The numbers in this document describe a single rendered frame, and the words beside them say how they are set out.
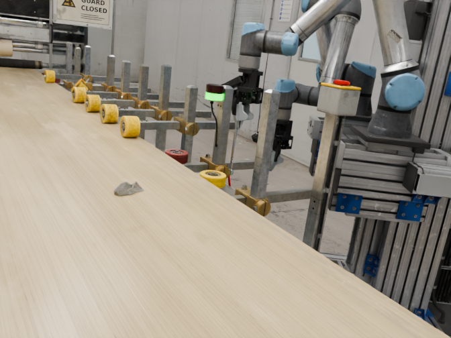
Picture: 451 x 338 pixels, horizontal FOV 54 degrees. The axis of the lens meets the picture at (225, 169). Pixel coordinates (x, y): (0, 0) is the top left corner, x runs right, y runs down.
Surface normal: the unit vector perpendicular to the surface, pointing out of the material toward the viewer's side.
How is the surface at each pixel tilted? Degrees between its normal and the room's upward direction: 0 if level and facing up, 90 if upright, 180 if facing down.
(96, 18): 90
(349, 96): 90
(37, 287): 0
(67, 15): 90
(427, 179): 90
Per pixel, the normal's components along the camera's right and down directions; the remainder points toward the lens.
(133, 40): 0.47, 0.30
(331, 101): -0.84, 0.05
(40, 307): 0.11, -0.95
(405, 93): -0.23, 0.36
